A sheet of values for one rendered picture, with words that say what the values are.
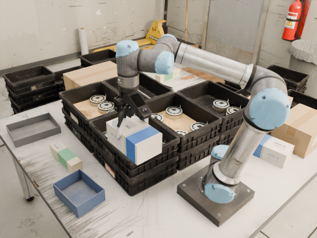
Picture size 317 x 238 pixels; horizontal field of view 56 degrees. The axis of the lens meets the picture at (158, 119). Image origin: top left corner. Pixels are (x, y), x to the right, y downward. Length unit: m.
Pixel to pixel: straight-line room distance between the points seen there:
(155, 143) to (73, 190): 0.58
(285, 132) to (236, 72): 0.86
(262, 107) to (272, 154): 0.80
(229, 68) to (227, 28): 3.88
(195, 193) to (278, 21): 3.41
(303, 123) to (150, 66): 1.15
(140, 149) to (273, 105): 0.47
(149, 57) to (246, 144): 0.44
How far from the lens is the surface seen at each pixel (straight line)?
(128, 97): 1.05
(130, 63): 1.00
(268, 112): 0.97
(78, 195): 1.51
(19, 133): 2.02
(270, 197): 1.58
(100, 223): 1.39
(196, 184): 1.47
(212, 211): 1.38
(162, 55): 0.97
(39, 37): 4.78
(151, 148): 1.11
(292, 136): 1.86
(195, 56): 1.07
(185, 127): 1.70
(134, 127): 1.14
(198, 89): 2.00
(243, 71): 1.08
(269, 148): 1.73
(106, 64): 2.35
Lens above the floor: 1.77
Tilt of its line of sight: 32 degrees down
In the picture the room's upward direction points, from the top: 1 degrees clockwise
